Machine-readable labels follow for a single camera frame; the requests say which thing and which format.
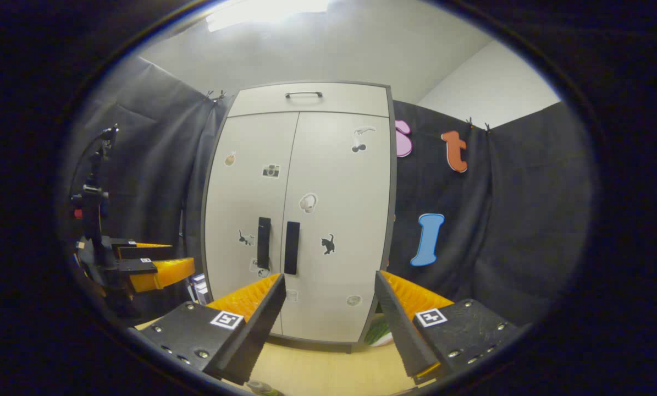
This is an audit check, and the black backdrop cloth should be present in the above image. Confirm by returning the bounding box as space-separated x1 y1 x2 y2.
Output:
59 55 601 331

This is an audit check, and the white grey cabinet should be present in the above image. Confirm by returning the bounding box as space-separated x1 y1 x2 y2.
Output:
201 81 397 353

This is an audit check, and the ceiling light panel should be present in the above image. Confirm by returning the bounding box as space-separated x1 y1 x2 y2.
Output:
205 0 332 32

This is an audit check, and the white door cherry sticker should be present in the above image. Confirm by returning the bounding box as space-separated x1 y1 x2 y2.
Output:
280 112 392 343

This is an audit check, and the small white box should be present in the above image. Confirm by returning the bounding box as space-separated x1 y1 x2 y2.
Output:
192 273 212 304

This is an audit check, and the white drawer black handle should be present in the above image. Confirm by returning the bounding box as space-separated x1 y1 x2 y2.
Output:
227 84 390 118

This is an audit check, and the watermelon slice toy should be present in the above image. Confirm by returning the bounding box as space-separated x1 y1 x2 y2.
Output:
363 315 393 348

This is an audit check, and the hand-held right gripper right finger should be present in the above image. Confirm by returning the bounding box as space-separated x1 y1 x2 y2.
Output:
373 269 521 384

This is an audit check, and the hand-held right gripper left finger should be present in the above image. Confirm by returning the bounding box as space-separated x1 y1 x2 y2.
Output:
126 272 286 386

